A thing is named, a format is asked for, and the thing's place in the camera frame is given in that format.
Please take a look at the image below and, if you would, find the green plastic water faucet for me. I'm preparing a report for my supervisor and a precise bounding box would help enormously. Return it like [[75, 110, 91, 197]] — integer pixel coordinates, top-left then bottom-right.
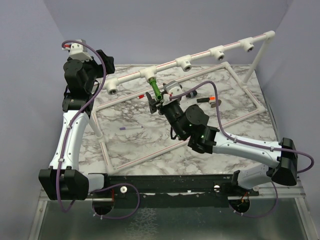
[[148, 77, 163, 101]]

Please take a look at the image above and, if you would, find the white PVC pipe rack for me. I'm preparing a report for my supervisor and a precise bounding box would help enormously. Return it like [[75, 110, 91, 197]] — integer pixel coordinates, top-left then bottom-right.
[[92, 30, 275, 174]]

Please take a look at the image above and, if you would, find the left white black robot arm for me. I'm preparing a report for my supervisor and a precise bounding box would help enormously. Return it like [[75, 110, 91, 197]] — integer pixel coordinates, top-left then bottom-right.
[[38, 49, 115, 201]]

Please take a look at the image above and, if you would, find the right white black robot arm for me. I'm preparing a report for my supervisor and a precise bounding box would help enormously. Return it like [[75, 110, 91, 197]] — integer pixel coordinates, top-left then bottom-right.
[[146, 93, 298, 196]]

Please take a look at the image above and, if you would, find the red capped white pen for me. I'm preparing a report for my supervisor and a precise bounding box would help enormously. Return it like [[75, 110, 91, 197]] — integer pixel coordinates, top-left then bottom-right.
[[137, 92, 151, 99]]

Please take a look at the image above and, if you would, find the black grey faucet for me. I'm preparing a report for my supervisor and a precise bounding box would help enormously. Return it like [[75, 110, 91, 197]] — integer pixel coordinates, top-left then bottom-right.
[[186, 90, 198, 98]]

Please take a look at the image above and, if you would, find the orange black marker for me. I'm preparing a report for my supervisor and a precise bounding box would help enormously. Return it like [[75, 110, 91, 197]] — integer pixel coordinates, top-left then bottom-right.
[[196, 96, 216, 103]]

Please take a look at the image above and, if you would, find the purple capped white pen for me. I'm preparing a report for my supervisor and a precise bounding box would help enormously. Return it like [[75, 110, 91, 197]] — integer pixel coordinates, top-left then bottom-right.
[[119, 125, 143, 131]]

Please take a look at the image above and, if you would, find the brown metal lever piece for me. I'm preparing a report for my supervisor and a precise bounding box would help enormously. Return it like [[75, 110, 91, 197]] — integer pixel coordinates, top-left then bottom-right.
[[210, 100, 222, 108]]

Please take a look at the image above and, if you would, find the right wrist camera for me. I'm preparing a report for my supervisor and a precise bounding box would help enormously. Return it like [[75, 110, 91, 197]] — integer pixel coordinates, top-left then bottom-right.
[[163, 81, 183, 101]]

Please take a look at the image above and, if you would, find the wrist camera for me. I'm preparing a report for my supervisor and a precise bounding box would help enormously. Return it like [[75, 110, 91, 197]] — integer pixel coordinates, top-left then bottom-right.
[[62, 43, 92, 62], [163, 81, 183, 101]]

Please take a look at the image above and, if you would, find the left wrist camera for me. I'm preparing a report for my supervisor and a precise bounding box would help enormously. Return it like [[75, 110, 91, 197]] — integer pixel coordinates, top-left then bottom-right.
[[62, 43, 92, 62]]

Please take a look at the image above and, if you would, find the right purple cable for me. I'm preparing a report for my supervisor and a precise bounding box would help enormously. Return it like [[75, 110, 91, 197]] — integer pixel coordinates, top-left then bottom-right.
[[169, 80, 315, 174]]

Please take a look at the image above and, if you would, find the purple cable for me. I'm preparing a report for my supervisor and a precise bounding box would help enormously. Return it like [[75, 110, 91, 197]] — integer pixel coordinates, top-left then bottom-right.
[[56, 39, 107, 213], [169, 80, 315, 174]]

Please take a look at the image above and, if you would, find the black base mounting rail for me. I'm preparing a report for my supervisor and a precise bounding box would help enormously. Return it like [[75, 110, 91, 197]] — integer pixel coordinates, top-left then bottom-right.
[[88, 174, 258, 209]]

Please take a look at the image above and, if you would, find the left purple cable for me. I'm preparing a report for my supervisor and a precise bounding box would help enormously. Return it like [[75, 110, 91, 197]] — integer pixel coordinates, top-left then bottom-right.
[[56, 39, 107, 213]]

